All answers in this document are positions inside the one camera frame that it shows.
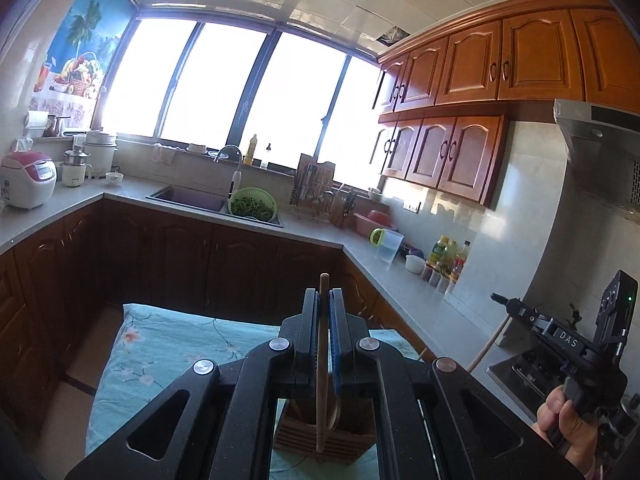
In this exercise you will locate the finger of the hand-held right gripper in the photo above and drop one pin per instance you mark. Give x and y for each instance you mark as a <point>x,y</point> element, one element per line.
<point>517,310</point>

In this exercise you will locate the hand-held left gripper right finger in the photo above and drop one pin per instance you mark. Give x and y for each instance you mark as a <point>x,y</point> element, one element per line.
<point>338,350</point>

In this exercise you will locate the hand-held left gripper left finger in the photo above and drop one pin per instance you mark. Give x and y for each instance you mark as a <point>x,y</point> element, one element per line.
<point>309,330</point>

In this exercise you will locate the wooden chopstick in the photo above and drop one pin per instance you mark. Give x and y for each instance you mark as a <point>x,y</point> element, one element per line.
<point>320,420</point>
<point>487,347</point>

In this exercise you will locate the wooden utensil holder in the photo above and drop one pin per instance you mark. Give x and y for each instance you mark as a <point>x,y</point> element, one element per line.
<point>350,437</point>

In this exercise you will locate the person's right hand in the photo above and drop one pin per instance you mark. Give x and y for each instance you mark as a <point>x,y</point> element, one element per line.
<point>575,435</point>

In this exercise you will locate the gas stove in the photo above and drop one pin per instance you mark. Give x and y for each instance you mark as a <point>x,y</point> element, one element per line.
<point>520,380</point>

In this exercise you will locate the grey kitchen countertop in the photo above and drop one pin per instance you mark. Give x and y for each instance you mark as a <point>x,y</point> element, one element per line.
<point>320,235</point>

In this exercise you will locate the white lidded bowl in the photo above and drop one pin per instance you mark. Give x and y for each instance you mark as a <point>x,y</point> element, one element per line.
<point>414,264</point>

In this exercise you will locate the pink basin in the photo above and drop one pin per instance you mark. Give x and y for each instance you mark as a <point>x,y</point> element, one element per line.
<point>375,220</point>

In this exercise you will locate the green colander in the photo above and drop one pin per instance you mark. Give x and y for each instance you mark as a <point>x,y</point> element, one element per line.
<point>252,205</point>

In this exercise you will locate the teal floral tablecloth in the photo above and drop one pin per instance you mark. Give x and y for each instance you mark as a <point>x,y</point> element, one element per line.
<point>165,350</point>

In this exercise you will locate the dark wooden lower cabinets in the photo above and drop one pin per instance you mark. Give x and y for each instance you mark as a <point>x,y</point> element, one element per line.
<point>165,260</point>

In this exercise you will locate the wooden cutting board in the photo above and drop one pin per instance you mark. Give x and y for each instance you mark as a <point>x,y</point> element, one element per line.
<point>320,167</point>

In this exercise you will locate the chrome faucet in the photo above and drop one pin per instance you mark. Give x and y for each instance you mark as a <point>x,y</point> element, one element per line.
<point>237,170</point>

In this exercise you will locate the steel range hood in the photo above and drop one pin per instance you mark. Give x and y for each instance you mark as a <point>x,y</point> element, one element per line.
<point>600,155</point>

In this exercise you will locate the kitchen sink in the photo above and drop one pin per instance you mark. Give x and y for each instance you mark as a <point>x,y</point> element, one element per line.
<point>185,199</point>

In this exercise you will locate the yellow dish soap bottle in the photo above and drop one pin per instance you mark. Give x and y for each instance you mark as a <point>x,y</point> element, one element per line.
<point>253,152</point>

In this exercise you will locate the white dish on sill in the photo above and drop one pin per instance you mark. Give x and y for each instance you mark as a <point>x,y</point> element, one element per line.
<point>196,148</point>

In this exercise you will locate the wooden upper cabinets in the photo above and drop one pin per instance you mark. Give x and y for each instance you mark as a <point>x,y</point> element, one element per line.
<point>500,90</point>

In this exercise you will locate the white rag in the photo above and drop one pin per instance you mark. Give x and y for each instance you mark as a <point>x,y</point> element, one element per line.
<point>165,154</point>

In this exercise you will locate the small white bowl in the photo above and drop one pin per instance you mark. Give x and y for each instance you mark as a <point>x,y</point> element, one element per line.
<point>114,178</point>

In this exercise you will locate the large kitchen window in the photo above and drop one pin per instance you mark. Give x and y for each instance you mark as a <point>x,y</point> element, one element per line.
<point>225,85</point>

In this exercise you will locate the white electric steamer pot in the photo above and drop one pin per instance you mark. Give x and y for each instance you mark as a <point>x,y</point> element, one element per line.
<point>102,155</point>

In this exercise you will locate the white juicer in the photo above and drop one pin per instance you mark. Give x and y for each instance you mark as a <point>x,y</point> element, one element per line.
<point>74,167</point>

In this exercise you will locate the pink white rice cooker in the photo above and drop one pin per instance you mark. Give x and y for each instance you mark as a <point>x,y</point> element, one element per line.
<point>27,180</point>

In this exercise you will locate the paper towel roll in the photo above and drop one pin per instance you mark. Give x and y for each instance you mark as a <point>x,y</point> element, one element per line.
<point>36,124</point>

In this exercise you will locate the tropical fruit wall poster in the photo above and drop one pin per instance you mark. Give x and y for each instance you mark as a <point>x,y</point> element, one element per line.
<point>85,40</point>

